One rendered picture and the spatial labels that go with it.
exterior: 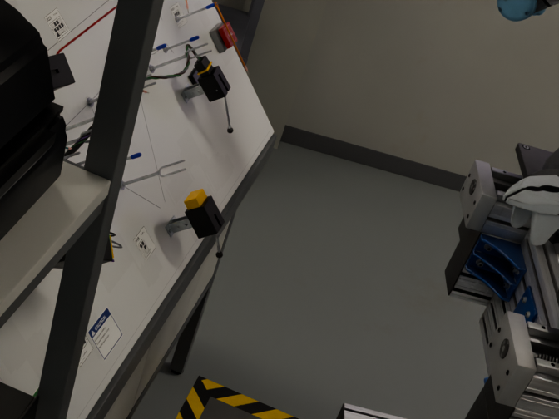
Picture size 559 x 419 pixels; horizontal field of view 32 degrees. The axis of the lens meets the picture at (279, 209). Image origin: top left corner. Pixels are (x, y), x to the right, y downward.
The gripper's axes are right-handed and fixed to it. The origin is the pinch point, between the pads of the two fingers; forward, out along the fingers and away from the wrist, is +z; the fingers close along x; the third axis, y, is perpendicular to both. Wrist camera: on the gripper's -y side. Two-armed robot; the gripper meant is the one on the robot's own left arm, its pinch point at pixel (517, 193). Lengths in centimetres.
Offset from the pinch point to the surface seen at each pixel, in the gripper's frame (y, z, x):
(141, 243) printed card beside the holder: 53, 9, 75
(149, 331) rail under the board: 64, 10, 62
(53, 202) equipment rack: 10.0, 43.7, 15.8
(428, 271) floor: 135, -149, 177
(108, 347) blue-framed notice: 61, 20, 55
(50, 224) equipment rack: 10.5, 44.7, 12.3
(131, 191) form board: 46, 10, 81
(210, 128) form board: 46, -16, 109
